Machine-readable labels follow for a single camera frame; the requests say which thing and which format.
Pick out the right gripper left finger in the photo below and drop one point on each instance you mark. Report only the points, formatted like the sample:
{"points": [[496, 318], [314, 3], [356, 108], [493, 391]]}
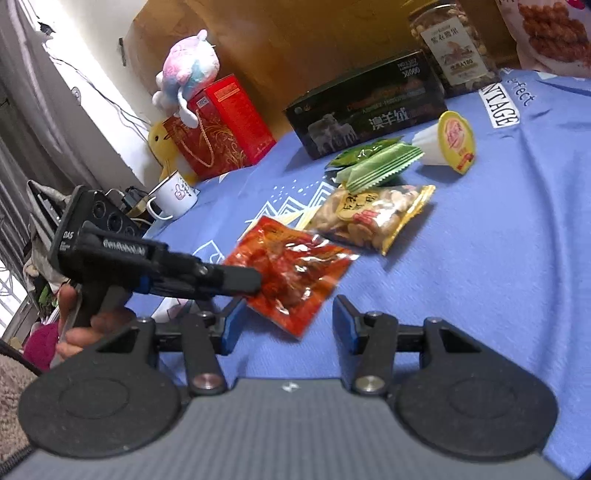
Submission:
{"points": [[128, 357]]}

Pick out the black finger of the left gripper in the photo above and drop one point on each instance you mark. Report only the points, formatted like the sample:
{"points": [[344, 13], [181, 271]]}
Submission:
{"points": [[188, 277]]}

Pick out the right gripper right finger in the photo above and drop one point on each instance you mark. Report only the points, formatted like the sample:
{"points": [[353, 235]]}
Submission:
{"points": [[374, 338]]}

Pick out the red spicy snack packet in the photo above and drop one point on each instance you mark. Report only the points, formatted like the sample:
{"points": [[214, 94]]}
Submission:
{"points": [[299, 272]]}

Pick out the yellow peanut snack packet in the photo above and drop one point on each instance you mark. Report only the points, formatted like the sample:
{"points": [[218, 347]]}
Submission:
{"points": [[371, 219]]}

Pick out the light green wafer packet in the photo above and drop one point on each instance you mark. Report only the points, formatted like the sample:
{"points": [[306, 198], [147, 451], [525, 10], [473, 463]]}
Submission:
{"points": [[378, 169]]}

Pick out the dark green snack packet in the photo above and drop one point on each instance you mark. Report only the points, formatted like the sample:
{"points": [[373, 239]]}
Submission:
{"points": [[357, 154]]}

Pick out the white enamel mug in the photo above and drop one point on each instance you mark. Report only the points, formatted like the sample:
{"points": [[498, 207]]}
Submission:
{"points": [[171, 198]]}

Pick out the yellow plush duck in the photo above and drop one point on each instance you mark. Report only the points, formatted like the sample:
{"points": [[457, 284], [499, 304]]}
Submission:
{"points": [[168, 156]]}

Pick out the grey curtain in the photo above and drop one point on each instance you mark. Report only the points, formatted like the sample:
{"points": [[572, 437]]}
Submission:
{"points": [[46, 136]]}

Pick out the red gift bag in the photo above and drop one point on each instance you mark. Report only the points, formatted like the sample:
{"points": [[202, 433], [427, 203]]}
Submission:
{"points": [[211, 149]]}

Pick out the red carton box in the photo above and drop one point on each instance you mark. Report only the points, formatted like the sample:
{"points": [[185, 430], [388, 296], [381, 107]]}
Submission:
{"points": [[238, 112]]}

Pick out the blue printed tablecloth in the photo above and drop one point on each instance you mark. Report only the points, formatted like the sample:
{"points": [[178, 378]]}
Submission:
{"points": [[502, 252]]}

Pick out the pastel plush toy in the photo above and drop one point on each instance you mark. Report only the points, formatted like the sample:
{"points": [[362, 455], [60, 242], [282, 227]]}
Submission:
{"points": [[190, 66]]}

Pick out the jelly cup yellow lid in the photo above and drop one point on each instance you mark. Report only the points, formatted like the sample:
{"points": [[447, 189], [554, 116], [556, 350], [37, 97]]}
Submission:
{"points": [[450, 142]]}

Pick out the brown cardboard sheet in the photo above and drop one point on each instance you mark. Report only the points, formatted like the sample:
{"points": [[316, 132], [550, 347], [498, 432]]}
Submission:
{"points": [[277, 49]]}

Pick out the black cardboard box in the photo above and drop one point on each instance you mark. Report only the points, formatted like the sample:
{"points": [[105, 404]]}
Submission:
{"points": [[381, 99]]}

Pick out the nut jar gold lid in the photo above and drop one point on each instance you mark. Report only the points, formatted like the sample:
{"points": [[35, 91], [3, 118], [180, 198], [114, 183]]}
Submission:
{"points": [[453, 46]]}

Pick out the pink fried twist bag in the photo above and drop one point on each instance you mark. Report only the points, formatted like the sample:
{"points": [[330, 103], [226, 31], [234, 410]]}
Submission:
{"points": [[551, 35]]}

